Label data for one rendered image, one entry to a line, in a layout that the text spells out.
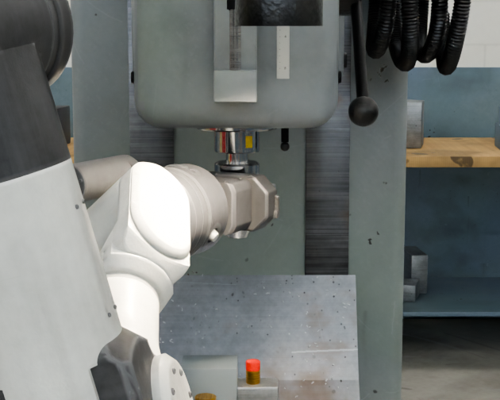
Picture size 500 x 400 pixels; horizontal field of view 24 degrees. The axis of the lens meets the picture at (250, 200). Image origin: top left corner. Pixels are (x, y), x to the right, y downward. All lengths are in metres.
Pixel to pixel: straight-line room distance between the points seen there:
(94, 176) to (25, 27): 0.31
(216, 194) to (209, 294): 0.53
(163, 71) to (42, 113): 0.41
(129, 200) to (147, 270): 0.06
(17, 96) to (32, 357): 0.16
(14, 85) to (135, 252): 0.26
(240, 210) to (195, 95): 0.12
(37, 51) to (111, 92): 0.86
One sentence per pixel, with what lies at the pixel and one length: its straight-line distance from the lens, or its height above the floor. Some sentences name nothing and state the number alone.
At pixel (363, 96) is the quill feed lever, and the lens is 1.14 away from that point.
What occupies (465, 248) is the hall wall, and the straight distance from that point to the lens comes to 5.59.
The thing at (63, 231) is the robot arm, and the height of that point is 1.29.
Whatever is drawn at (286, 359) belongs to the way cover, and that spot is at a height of 0.96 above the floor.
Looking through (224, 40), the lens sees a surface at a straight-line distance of 1.07.
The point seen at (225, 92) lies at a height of 1.35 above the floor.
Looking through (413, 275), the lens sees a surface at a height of 0.31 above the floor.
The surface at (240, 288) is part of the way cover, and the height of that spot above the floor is 1.05.
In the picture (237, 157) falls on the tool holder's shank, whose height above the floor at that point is 1.27.
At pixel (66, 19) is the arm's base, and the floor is 1.42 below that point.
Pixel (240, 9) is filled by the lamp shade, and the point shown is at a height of 1.42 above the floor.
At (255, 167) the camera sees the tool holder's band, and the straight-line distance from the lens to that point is 1.20.
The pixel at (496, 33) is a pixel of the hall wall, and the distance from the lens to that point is 5.52.
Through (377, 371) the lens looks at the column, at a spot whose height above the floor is 0.93.
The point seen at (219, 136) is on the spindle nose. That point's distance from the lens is 1.19.
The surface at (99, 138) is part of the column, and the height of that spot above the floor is 1.26.
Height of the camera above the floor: 1.42
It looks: 9 degrees down
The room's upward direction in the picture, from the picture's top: straight up
